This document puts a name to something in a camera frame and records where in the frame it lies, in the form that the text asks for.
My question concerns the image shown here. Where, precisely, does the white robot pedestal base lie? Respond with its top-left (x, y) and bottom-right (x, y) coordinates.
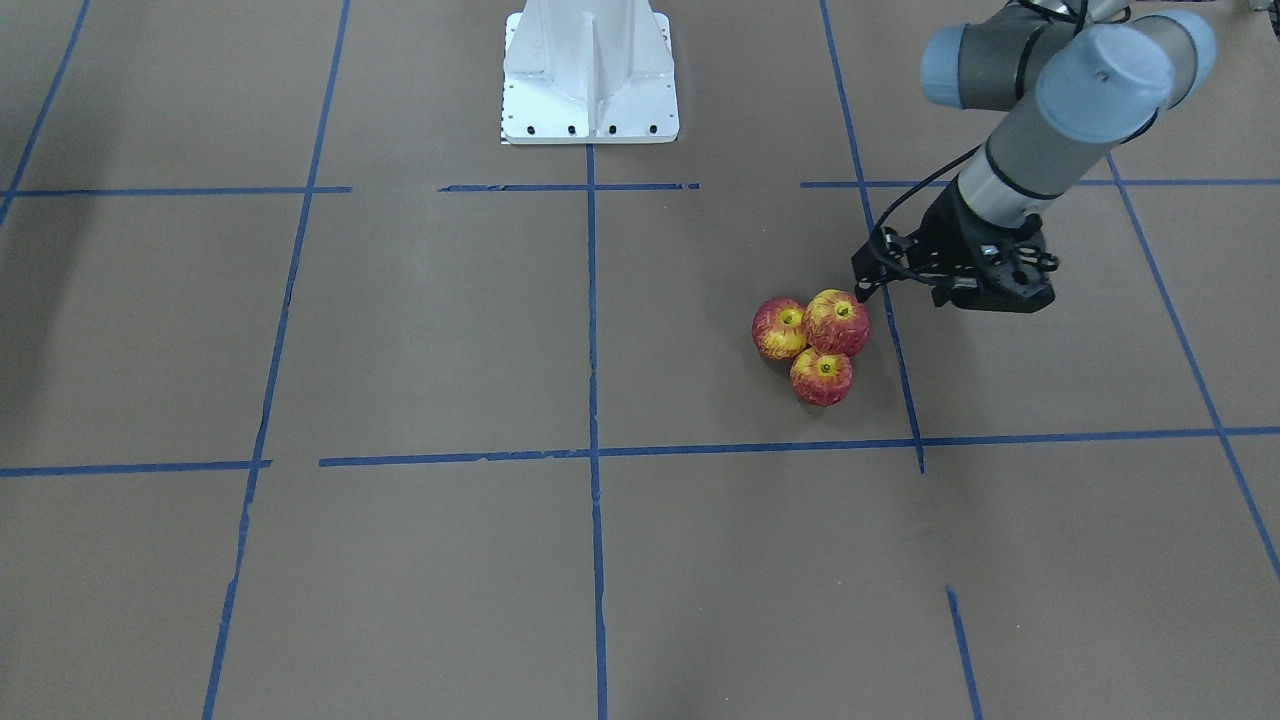
top-left (500, 1), bottom-right (681, 145)

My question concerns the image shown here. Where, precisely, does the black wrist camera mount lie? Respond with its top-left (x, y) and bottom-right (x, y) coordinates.
top-left (931, 215), bottom-right (1059, 314)

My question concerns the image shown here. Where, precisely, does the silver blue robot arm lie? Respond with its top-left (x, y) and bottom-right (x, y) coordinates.
top-left (851, 1), bottom-right (1219, 313)

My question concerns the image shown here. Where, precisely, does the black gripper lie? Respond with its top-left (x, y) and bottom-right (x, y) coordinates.
top-left (852, 179), bottom-right (993, 304)

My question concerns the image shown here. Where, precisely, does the red yellow apple front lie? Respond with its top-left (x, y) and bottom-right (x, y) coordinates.
top-left (788, 347), bottom-right (855, 407)

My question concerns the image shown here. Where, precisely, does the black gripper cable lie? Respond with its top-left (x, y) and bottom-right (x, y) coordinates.
top-left (864, 143), bottom-right (987, 291)

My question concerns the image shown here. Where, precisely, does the red yellow apple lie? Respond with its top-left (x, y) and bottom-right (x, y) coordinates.
top-left (788, 347), bottom-right (855, 407)
top-left (803, 290), bottom-right (870, 356)
top-left (751, 297), bottom-right (809, 361)

